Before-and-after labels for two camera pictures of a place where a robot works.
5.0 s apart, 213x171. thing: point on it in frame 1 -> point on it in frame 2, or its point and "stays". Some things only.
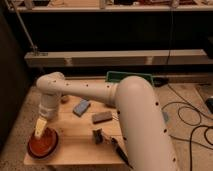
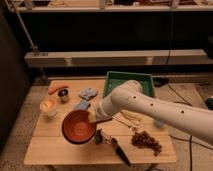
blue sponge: x=81 y=107 stays
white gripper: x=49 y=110 -> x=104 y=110
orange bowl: x=43 y=145 -> x=77 y=127
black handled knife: x=121 y=151 stays
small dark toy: x=97 y=136 stays
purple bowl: x=43 y=156 -> x=80 y=141
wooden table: x=85 y=130 stays
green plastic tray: x=117 y=76 stays
